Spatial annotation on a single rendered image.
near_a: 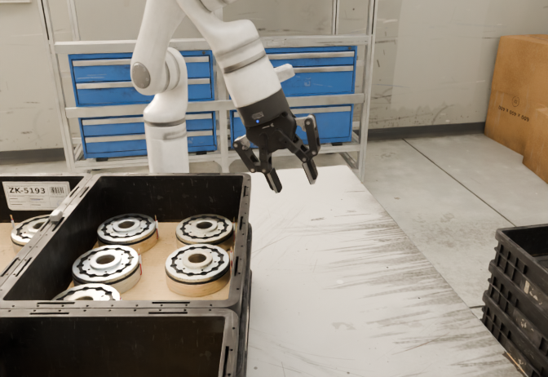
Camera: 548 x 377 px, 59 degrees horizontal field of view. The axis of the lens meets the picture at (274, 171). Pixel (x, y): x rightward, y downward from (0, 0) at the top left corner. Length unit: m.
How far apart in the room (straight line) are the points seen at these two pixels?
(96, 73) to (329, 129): 1.31
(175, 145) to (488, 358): 0.74
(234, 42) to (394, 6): 3.15
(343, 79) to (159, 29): 1.92
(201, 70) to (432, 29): 1.96
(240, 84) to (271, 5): 2.85
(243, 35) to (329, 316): 0.53
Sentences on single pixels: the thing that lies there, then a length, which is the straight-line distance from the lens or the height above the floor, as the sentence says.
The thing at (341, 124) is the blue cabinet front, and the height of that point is 0.43.
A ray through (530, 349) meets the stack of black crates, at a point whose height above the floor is 0.36.
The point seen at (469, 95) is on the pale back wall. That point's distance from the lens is 4.24.
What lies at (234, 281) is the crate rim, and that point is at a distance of 0.63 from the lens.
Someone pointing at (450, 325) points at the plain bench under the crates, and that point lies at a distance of 0.97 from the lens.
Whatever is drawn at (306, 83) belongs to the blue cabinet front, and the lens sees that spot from 2.77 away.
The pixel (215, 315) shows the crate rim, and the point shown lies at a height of 0.93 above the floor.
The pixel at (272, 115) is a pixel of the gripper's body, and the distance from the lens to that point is 0.70.
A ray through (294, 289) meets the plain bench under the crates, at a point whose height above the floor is 0.70.
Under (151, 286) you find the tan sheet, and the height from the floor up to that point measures 0.83.
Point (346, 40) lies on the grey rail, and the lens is 2.76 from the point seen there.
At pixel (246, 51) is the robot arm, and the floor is 1.19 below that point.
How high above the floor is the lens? 1.30
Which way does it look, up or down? 23 degrees down
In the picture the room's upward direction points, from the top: straight up
